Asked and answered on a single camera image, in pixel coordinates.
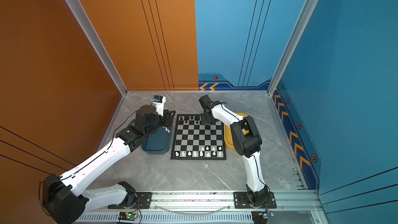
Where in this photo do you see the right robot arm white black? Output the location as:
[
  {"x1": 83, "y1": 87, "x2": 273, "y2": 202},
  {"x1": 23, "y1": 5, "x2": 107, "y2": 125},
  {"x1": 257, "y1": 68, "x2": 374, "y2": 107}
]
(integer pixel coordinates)
[{"x1": 199, "y1": 95, "x2": 271, "y2": 208}]

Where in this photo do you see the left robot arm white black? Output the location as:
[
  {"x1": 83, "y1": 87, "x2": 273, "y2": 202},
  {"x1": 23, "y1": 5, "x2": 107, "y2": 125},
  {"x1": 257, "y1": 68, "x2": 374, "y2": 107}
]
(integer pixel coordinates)
[{"x1": 40, "y1": 105, "x2": 176, "y2": 224}]

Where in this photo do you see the left green circuit board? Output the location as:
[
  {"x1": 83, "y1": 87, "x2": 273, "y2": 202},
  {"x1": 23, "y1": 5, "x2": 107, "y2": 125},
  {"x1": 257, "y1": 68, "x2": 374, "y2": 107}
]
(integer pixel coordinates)
[{"x1": 118, "y1": 212, "x2": 139, "y2": 222}]

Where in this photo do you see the black and white chessboard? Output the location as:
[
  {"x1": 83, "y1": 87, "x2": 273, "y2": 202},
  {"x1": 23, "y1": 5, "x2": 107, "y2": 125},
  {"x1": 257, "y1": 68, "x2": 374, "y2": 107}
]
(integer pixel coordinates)
[{"x1": 171, "y1": 114, "x2": 227, "y2": 160}]

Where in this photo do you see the teal plastic tray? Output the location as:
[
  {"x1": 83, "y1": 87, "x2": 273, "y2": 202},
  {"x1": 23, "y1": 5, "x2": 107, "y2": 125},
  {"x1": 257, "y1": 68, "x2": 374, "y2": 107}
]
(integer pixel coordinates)
[{"x1": 142, "y1": 124, "x2": 172, "y2": 155}]

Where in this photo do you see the yellow plastic tray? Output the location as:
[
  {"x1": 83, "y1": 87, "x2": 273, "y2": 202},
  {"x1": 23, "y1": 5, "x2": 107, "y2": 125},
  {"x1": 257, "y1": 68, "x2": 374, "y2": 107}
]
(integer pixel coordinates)
[{"x1": 224, "y1": 113, "x2": 249, "y2": 150}]

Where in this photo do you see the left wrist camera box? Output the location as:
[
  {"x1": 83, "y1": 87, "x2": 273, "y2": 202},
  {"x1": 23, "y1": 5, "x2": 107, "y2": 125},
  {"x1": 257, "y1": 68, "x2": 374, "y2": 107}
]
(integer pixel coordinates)
[{"x1": 151, "y1": 95, "x2": 166, "y2": 116}]

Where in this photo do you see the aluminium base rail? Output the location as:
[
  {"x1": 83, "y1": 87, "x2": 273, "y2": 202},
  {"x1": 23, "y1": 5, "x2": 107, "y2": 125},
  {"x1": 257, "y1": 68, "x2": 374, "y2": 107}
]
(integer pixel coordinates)
[{"x1": 63, "y1": 189, "x2": 324, "y2": 212}]

